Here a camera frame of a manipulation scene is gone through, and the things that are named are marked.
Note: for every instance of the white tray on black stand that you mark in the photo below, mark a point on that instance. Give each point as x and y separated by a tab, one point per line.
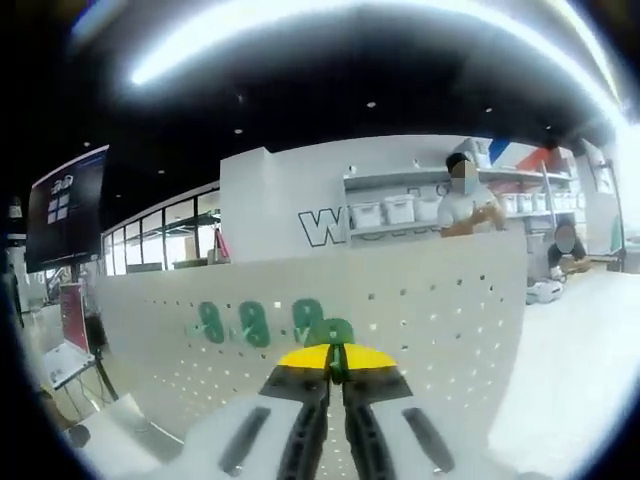
65	365

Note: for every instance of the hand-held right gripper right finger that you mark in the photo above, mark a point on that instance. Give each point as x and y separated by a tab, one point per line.
400	430

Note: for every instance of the black display screen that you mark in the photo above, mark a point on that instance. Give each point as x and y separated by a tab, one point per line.
70	215

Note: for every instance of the row of white storage bins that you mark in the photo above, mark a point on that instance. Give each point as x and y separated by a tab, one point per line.
399	210

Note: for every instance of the green hook assembly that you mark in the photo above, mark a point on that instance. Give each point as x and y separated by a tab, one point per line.
212	320
306	312
335	332
257	325

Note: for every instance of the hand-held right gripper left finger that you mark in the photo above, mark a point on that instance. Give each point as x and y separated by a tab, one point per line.
280	430

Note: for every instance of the ceiling light strip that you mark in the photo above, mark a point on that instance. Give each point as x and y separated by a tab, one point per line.
165	60

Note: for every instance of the white storage shelf rack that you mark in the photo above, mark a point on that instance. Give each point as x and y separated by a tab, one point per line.
380	177

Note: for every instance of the white perforated mounting plate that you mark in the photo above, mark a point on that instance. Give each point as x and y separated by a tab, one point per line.
425	325

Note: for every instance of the red standing sign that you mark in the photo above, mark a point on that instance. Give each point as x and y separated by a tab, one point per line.
75	315

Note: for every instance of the white rounded device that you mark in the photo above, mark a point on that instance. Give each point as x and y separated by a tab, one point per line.
545	292

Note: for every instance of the black framed glass partition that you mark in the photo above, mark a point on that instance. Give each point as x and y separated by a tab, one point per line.
150	240

